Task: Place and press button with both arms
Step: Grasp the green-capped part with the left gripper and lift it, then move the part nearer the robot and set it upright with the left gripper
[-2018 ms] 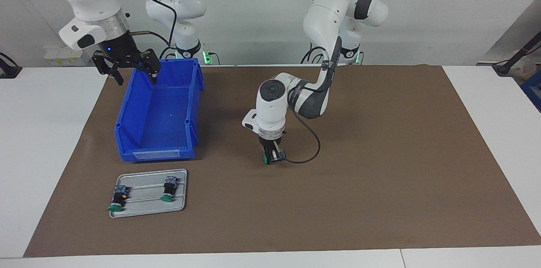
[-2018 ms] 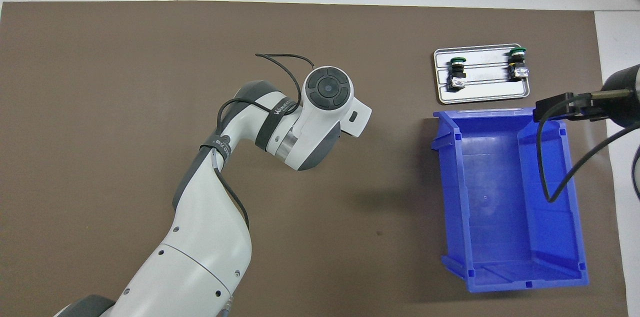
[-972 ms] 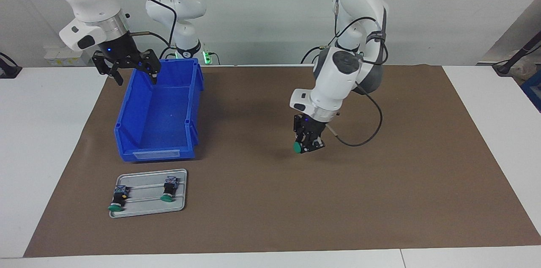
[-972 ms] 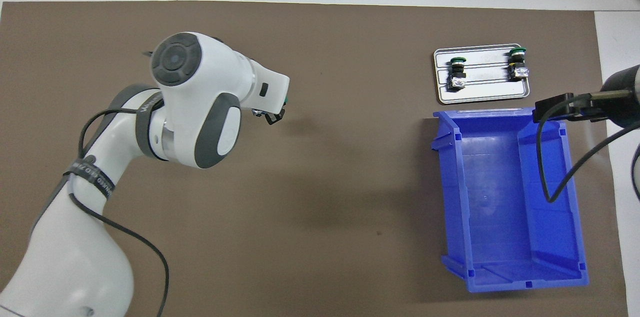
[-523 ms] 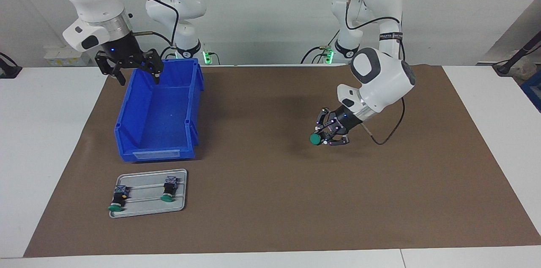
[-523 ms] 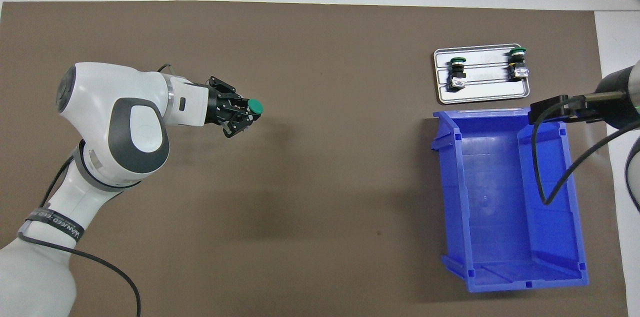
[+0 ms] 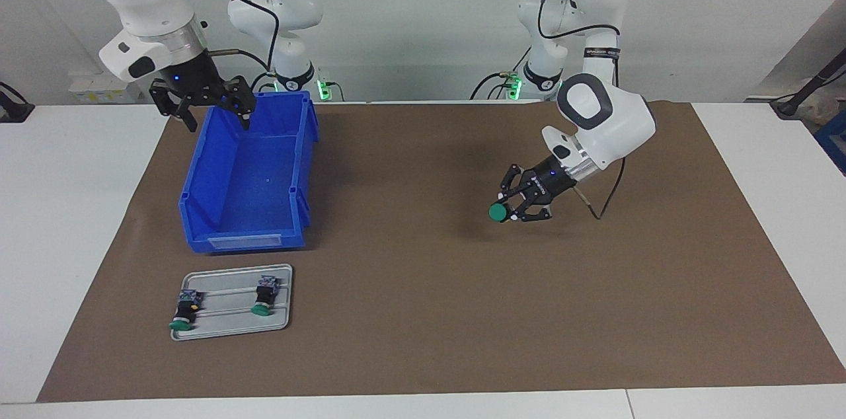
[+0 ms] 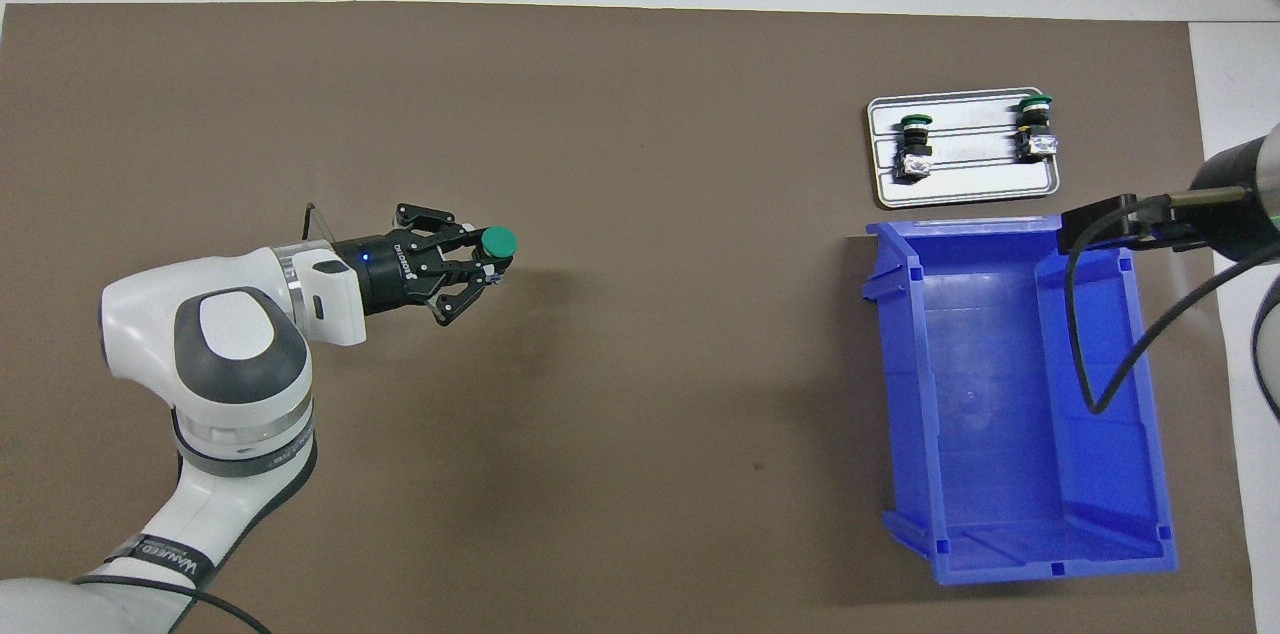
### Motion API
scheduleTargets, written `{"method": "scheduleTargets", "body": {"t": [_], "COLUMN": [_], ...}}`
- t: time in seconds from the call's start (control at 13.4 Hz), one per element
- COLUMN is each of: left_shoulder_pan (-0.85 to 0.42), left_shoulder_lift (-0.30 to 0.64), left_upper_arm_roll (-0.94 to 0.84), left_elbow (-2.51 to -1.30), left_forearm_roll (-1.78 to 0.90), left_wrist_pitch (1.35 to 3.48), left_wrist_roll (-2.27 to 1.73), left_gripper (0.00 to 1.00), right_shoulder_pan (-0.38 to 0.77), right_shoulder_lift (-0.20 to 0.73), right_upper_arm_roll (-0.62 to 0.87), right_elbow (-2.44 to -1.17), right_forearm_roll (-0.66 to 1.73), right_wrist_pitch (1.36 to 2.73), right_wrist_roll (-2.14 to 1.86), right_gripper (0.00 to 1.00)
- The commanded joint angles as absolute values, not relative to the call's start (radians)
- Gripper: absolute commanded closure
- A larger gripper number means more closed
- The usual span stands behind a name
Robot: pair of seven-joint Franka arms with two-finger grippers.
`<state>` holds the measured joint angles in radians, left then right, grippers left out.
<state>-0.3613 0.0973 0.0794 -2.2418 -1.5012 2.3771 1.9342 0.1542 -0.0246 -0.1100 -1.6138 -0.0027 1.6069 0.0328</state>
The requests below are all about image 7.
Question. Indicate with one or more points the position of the green lit base connector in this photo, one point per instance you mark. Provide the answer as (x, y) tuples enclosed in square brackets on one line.
[(323, 90), (514, 87)]

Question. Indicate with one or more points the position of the brown table mat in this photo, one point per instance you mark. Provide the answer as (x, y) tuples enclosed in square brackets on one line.
[(462, 313)]

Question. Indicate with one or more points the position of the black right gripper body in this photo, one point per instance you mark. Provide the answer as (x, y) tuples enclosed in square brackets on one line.
[(195, 78)]

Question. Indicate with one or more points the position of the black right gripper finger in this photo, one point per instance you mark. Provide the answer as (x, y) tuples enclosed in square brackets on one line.
[(170, 98), (243, 98)]

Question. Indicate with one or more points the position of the grey metal tray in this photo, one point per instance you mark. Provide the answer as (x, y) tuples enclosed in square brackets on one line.
[(231, 324)]

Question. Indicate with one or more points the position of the black clamp mount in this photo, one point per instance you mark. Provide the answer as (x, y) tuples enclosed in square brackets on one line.
[(14, 112)]

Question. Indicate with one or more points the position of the white wall box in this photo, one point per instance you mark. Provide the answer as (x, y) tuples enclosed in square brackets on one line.
[(99, 90)]

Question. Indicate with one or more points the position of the green push button switch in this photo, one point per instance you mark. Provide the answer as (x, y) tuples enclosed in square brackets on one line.
[(264, 297), (184, 310), (498, 213)]

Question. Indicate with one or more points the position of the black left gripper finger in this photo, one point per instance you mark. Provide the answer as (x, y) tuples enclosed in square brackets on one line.
[(517, 180), (534, 211)]

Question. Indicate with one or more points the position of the black stand pole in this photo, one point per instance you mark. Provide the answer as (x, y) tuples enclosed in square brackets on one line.
[(809, 85)]

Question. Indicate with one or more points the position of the blue plastic storage bin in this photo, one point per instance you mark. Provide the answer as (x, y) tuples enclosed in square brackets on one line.
[(258, 194)]

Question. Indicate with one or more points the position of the blue crate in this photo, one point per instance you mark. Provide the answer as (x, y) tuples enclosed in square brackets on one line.
[(834, 141)]

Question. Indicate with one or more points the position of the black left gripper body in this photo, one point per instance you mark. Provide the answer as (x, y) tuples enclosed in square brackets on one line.
[(554, 181)]

